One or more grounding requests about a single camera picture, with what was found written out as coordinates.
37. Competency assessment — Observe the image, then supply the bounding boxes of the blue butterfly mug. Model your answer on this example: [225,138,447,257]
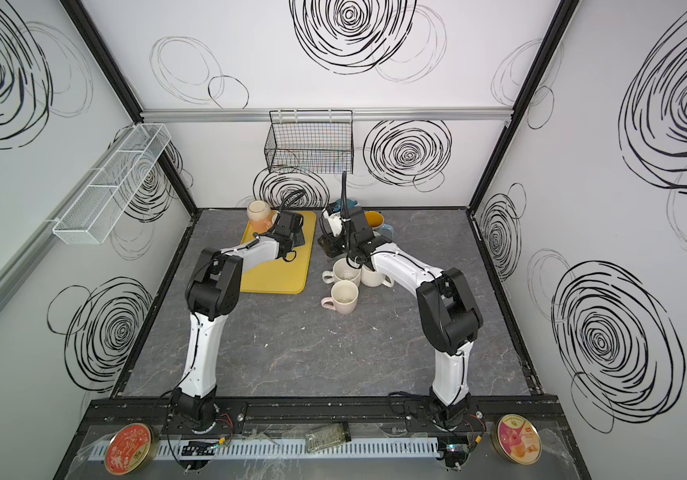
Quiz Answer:
[365,211,395,240]

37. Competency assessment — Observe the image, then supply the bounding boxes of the beige speckled mug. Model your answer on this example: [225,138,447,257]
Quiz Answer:
[322,258,361,286]

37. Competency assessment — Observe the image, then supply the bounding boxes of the cream mug with handle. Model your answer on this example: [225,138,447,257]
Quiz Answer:
[361,265,395,288]

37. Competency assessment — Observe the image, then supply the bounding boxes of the yellow plastic tray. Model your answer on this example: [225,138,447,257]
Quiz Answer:
[241,211,317,295]

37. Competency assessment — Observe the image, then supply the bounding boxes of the pink mug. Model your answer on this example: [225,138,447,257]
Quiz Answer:
[321,280,359,315]

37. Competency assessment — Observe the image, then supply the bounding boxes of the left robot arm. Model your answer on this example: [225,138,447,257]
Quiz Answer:
[171,211,305,433]

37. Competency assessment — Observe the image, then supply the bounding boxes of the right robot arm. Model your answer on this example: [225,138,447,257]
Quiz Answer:
[320,204,483,428]

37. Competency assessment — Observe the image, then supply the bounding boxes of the teal lidded white mug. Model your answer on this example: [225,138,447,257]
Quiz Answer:
[326,199,359,214]

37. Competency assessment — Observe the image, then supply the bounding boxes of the clear plastic packet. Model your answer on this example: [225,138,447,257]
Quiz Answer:
[305,422,351,453]

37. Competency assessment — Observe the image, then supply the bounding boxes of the pink orange round tin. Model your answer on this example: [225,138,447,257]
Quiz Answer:
[491,414,543,466]

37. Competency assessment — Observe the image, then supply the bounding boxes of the red round tin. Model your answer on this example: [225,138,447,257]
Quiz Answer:
[104,423,158,476]

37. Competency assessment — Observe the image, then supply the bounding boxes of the black corrugated cable left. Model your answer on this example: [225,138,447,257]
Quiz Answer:
[276,189,308,217]

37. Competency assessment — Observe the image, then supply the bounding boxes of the black wire wall basket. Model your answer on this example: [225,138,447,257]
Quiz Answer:
[264,109,355,174]

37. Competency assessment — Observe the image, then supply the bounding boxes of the white wire wall shelf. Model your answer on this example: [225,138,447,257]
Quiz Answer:
[53,123,172,245]

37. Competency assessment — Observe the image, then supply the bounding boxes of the white slotted cable duct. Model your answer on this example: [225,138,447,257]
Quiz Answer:
[88,436,441,463]

